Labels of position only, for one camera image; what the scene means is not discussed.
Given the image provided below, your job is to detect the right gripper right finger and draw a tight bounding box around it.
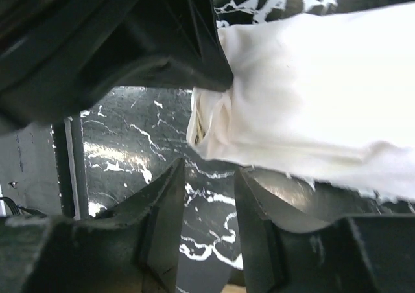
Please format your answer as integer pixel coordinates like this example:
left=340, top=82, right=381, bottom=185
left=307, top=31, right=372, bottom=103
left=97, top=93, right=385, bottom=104
left=235, top=169, right=414, bottom=292

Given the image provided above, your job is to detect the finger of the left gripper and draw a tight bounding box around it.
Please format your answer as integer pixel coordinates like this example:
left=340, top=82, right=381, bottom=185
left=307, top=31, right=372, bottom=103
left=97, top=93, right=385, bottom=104
left=1, top=0, right=233, bottom=134

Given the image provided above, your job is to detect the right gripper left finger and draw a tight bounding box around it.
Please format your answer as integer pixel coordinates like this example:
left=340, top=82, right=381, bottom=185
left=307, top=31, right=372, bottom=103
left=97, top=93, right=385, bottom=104
left=1, top=159, right=185, bottom=293

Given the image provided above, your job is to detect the white underwear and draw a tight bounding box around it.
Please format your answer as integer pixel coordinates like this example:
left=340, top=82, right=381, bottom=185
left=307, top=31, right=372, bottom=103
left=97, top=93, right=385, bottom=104
left=186, top=3, right=414, bottom=200

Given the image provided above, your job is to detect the aluminium front rail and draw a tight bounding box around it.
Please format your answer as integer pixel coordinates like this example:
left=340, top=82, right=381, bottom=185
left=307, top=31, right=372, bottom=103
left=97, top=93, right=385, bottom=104
left=1, top=115, right=89, bottom=220

